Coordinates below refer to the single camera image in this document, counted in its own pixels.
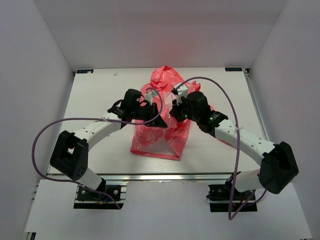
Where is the pink hooded kids jacket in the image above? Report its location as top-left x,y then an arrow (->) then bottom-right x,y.
130,65 -> 191,160

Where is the aluminium front rail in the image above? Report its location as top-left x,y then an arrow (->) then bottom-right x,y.
46,171 -> 261,182

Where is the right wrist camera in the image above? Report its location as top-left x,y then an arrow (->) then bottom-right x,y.
171,83 -> 189,105

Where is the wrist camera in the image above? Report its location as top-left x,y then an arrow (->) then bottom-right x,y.
144,87 -> 158,105
171,83 -> 189,105

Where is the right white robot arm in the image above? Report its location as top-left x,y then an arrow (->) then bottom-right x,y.
170,97 -> 299,200

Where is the blue corner label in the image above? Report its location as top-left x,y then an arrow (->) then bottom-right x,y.
224,67 -> 243,72
76,69 -> 94,74

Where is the aluminium right side rail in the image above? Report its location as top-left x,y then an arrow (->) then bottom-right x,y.
243,68 -> 270,141

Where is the aluminium rail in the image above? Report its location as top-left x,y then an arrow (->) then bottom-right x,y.
46,171 -> 261,182
243,68 -> 270,141

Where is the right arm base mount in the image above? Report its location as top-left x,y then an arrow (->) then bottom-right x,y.
206,173 -> 258,213

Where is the left blue corner label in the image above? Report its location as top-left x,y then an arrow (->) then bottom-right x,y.
76,69 -> 94,74

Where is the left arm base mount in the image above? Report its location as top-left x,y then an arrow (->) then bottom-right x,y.
73,181 -> 127,210

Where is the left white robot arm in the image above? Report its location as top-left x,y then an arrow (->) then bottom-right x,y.
50,101 -> 168,200

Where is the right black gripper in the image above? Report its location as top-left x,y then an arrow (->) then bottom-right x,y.
171,94 -> 201,123

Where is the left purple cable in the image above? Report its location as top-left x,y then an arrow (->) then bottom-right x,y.
31,87 -> 164,210

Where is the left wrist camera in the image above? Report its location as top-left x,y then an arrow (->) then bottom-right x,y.
144,87 -> 158,105

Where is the right blue corner label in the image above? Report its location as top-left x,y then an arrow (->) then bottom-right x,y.
224,67 -> 243,72

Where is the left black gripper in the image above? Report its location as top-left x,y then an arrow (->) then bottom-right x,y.
131,103 -> 167,129

